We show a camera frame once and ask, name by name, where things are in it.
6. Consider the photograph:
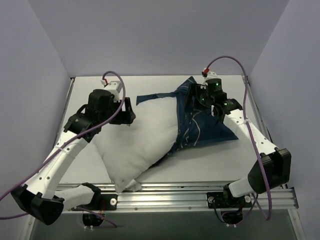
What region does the blue pillowcase with gold script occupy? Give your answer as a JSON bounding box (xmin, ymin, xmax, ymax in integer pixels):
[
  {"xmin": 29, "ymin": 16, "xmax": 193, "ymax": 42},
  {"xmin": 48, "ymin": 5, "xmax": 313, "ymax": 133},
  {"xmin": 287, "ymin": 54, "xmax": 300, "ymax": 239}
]
[{"xmin": 136, "ymin": 76, "xmax": 238, "ymax": 166}]

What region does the white pillow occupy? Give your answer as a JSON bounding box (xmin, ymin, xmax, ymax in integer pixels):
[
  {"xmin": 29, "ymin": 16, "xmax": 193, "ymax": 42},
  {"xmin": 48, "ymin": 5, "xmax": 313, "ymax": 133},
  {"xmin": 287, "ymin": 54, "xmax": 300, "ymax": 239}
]
[{"xmin": 93, "ymin": 97, "xmax": 178, "ymax": 193}]

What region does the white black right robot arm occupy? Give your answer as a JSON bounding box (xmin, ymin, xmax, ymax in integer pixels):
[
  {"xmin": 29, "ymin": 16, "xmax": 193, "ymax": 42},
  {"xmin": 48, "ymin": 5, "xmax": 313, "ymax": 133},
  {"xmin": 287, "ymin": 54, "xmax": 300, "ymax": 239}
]
[{"xmin": 187, "ymin": 77, "xmax": 292, "ymax": 207}]

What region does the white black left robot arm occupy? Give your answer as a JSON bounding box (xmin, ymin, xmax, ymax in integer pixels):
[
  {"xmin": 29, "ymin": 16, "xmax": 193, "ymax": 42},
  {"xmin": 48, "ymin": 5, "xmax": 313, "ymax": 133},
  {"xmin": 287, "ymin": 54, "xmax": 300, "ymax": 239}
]
[{"xmin": 10, "ymin": 89, "xmax": 136, "ymax": 226}]

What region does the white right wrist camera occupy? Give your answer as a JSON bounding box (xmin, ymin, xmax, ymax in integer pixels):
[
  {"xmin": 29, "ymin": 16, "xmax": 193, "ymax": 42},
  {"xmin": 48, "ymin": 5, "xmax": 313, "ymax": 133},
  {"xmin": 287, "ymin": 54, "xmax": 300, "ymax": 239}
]
[{"xmin": 201, "ymin": 67, "xmax": 218, "ymax": 81}]

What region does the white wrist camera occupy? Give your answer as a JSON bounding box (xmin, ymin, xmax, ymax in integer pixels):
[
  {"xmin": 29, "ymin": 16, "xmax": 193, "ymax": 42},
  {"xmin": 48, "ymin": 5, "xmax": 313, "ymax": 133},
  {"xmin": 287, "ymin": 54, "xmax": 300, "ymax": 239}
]
[
  {"xmin": 101, "ymin": 79, "xmax": 123, "ymax": 102},
  {"xmin": 201, "ymin": 67, "xmax": 218, "ymax": 81}
]

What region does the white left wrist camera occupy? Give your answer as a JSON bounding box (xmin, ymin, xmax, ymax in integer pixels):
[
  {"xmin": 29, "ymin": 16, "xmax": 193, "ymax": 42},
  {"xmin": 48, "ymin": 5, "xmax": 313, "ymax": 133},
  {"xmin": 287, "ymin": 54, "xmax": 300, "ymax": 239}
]
[{"xmin": 101, "ymin": 79, "xmax": 123, "ymax": 102}]

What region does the aluminium left side rail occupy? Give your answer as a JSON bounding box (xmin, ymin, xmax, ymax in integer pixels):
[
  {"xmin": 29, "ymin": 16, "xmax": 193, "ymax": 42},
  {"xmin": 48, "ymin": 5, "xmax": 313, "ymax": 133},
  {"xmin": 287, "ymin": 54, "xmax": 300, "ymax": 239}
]
[{"xmin": 53, "ymin": 77, "xmax": 75, "ymax": 146}]

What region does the aluminium rail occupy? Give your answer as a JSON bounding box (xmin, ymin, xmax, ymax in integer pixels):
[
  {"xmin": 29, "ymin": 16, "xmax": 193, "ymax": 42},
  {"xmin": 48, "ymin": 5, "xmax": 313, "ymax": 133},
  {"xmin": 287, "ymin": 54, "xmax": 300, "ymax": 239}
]
[
  {"xmin": 241, "ymin": 75, "xmax": 286, "ymax": 188},
  {"xmin": 53, "ymin": 77, "xmax": 75, "ymax": 146}
]

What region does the aluminium right side rail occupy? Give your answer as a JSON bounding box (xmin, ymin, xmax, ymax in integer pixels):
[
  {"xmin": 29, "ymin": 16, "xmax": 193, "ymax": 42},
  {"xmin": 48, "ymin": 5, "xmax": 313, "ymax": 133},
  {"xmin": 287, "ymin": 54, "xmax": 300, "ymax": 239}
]
[{"xmin": 241, "ymin": 75, "xmax": 286, "ymax": 188}]

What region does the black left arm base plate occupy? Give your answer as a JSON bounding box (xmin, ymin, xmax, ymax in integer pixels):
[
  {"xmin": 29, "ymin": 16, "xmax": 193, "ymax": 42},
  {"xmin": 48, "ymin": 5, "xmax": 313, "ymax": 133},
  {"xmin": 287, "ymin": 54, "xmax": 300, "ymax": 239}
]
[{"xmin": 72, "ymin": 193, "xmax": 118, "ymax": 211}]

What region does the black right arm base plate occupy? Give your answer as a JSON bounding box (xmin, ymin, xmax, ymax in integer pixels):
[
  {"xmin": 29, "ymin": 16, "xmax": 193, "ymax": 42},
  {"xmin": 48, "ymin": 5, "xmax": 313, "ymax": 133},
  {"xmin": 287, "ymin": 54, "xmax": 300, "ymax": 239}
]
[{"xmin": 206, "ymin": 192, "xmax": 252, "ymax": 209}]

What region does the aluminium front rail frame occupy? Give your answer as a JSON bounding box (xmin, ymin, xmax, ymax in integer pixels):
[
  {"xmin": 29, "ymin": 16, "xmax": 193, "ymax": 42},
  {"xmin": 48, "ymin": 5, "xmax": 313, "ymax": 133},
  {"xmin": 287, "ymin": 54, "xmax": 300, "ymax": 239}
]
[{"xmin": 24, "ymin": 181, "xmax": 308, "ymax": 240}]

